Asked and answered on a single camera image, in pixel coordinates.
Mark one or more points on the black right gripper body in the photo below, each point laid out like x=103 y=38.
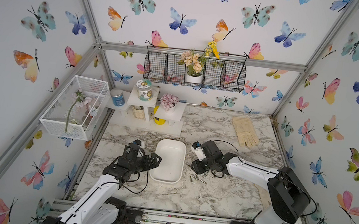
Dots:
x=201 y=166

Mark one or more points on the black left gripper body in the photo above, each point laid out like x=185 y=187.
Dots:
x=140 y=164

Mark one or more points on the white plastic storage box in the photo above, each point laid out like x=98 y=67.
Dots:
x=170 y=169

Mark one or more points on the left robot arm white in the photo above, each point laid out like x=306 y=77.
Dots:
x=98 y=205

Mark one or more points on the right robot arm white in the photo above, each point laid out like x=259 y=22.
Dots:
x=288 y=196

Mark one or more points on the yellow plastic bottle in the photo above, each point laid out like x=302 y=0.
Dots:
x=158 y=121

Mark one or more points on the beige work glove far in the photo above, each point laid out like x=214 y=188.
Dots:
x=245 y=132

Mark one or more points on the white tiered wooden shelf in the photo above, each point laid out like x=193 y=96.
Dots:
x=123 y=115

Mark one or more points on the cream bubble pot with succulent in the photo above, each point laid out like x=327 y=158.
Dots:
x=139 y=112

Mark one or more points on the white pot pink flowers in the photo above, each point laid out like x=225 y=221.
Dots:
x=168 y=102

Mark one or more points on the blue can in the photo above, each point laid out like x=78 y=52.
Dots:
x=117 y=97

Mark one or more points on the green lidded jar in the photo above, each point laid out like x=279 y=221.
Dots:
x=145 y=89

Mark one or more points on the artificial pink flower stem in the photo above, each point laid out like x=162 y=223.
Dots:
x=80 y=110

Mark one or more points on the white pot flower bouquet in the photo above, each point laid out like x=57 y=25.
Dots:
x=195 y=62

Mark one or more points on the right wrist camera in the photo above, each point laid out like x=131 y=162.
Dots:
x=197 y=149

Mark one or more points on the white wire mesh box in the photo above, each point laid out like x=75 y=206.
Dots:
x=54 y=118

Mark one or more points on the black wire wall basket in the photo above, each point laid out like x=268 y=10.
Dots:
x=179 y=67

